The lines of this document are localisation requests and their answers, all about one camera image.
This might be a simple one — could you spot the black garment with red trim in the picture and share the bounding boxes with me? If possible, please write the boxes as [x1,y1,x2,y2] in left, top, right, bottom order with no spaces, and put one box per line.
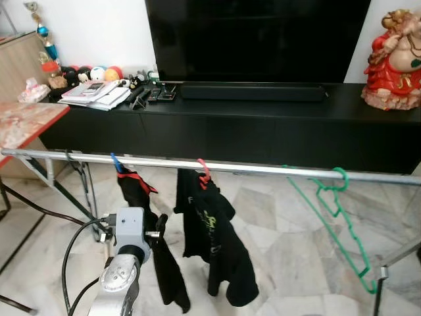
[116,169,192,314]

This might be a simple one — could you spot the blue plastic hanger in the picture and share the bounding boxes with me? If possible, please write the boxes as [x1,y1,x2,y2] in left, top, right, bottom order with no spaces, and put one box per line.
[110,153,127,174]

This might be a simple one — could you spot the red plastic hanger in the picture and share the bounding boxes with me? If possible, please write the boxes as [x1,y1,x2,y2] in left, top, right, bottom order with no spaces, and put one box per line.
[197,158,212,190]

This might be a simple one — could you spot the green plastic hanger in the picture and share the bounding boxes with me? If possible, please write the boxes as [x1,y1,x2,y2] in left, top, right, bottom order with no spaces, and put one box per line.
[282,165,380,294]

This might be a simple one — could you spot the black garment with green print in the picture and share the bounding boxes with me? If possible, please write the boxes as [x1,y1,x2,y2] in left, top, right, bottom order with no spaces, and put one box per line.
[174,169,260,307]

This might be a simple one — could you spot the silver metal drying rack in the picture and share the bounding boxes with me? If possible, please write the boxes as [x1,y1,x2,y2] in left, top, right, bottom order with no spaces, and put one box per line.
[0,149,421,316]

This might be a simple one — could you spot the black television console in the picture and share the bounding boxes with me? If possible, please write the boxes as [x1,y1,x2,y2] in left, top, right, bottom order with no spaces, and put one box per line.
[39,82,421,176]

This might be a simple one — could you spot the white paper stack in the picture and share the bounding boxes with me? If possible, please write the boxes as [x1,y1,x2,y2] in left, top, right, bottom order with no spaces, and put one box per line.
[61,80,132,111]

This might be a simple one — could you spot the black white small figurine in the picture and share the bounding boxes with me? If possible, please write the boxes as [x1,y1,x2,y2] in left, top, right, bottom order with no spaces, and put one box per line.
[128,74,147,90]

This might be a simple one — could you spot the orange round toy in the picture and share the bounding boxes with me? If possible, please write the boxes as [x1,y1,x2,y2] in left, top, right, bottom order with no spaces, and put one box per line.
[105,66,124,82]

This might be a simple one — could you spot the black soundbar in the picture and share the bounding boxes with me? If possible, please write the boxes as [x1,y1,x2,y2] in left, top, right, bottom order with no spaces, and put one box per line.
[180,84,328,102]

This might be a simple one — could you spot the pink marble table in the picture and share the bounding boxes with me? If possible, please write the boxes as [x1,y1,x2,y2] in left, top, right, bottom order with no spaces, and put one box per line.
[0,101,71,153]

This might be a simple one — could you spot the brown plush toy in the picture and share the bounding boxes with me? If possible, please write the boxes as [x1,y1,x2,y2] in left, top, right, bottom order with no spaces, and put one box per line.
[49,74,70,90]

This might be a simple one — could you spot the plastic tissue pack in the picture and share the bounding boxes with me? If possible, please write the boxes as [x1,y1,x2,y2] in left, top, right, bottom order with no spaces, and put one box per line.
[18,77,51,103]

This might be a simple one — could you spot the black flat screen television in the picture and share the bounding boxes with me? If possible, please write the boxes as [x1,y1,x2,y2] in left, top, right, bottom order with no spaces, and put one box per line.
[145,0,372,84]

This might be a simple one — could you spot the light wooden cabinet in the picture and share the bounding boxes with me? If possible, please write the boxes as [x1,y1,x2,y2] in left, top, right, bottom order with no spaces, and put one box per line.
[0,32,53,105]

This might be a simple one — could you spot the red laughing buddha statue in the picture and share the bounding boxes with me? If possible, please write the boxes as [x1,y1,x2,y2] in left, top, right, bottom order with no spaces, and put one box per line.
[361,9,421,111]

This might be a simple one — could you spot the gold blue trophy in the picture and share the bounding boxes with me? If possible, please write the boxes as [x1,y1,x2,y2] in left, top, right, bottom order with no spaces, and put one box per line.
[24,1,61,63]

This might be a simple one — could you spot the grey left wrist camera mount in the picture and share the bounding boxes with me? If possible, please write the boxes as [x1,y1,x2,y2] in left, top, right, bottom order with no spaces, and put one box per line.
[104,207,154,256]

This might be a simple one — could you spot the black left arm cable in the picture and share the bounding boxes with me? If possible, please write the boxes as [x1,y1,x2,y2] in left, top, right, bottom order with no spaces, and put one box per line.
[62,217,112,316]

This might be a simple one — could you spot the black wire hanger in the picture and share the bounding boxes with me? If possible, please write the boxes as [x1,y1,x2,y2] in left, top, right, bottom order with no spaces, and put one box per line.
[64,149,99,218]

